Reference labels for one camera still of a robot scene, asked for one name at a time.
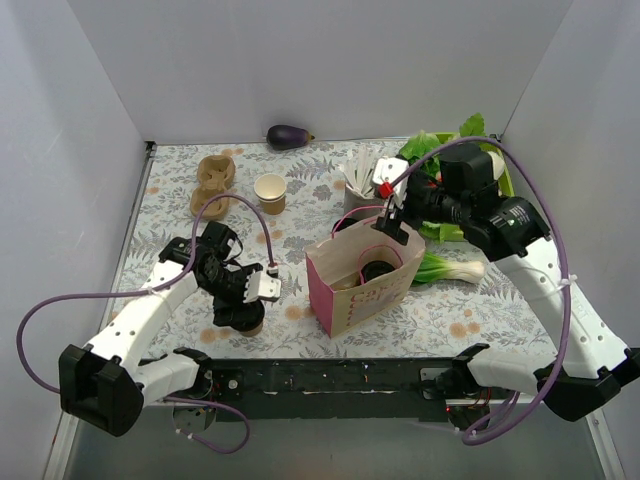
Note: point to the paper bag with pink handles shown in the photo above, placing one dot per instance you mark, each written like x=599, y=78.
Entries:
x=338, y=298

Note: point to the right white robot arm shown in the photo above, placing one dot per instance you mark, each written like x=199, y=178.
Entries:
x=592, y=364

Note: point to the stack of cardboard carriers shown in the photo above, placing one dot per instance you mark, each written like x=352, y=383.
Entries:
x=215, y=175

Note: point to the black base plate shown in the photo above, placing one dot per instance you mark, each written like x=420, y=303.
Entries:
x=360, y=388

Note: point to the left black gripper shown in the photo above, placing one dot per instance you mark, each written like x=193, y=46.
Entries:
x=235, y=310

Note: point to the stack of paper cups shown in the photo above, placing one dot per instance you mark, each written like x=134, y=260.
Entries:
x=271, y=192

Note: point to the purple eggplant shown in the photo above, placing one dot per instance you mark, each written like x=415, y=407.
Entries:
x=285, y=137

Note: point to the bok choy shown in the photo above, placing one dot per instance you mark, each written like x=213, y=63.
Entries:
x=435, y=268

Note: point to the green lettuce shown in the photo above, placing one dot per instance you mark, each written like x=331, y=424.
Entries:
x=418, y=146

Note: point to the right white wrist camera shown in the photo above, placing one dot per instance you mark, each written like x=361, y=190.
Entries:
x=385, y=178

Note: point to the white radish with leaves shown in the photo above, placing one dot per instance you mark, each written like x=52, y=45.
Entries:
x=473, y=126

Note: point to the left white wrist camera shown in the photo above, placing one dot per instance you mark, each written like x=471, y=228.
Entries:
x=260, y=284

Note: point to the green plastic basket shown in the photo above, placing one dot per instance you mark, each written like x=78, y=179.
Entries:
x=504, y=183

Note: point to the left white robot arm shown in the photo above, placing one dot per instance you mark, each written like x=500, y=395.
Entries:
x=107, y=382

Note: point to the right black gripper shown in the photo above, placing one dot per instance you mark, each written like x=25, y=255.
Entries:
x=395, y=230

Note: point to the grey holder cup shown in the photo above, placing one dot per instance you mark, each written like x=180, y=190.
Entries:
x=357, y=205

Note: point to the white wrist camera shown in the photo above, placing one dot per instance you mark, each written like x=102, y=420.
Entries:
x=385, y=178
x=260, y=284

